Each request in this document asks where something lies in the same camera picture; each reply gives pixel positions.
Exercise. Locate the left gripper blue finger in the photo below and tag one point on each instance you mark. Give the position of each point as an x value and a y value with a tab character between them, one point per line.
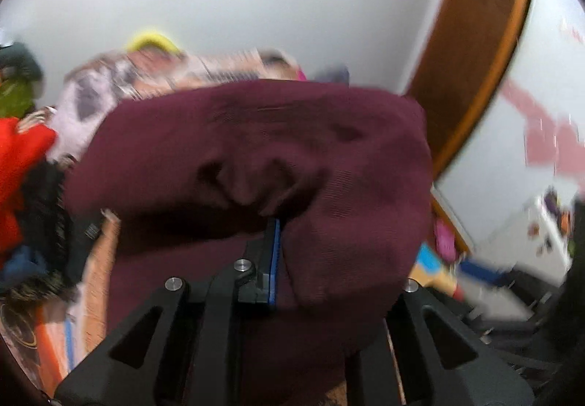
257	269

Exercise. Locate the maroon jacket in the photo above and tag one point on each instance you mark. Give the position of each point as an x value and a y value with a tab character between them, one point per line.
256	213

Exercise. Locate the pink clog shoe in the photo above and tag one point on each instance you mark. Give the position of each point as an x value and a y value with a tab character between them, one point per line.
445	241

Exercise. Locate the dark navy folded garment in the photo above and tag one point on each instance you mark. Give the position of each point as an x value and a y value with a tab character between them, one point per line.
50	260

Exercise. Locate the newspaper print bedsheet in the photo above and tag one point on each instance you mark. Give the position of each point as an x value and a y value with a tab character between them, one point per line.
151	90

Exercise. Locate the red folded garment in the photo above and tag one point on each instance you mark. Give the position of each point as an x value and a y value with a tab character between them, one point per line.
20	152

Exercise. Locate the yellow bed headboard rail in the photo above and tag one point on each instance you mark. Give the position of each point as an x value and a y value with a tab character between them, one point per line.
151	39

